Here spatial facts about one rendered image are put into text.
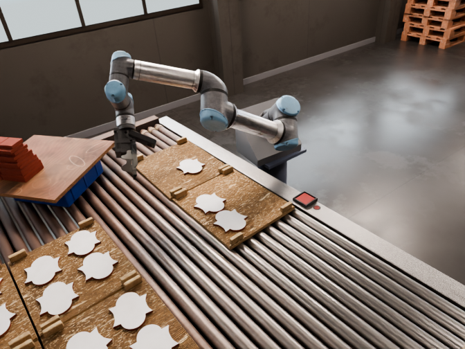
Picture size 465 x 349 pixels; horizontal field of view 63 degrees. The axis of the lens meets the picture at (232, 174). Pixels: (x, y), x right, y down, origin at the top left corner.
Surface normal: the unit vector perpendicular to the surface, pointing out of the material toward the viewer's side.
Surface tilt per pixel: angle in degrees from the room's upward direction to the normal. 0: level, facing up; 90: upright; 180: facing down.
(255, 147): 44
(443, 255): 0
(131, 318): 0
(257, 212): 0
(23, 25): 90
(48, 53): 90
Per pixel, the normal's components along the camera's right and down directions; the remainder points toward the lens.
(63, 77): 0.58, 0.42
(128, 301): -0.07, -0.83
